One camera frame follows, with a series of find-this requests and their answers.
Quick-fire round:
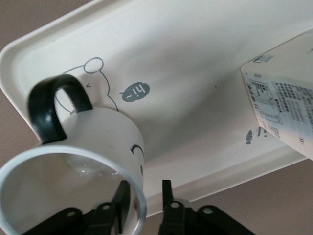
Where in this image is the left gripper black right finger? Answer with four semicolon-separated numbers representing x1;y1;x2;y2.
157;180;255;235

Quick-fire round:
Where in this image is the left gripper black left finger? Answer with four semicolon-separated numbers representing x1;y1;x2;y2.
34;180;131;235

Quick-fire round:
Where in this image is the white smiley mug black handle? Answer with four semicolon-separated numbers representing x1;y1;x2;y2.
0;74;147;235

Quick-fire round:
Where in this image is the blue white milk carton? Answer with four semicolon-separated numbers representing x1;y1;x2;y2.
240;30;313;161

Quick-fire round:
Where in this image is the cream rabbit print tray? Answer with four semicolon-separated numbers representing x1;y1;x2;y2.
0;0;313;218

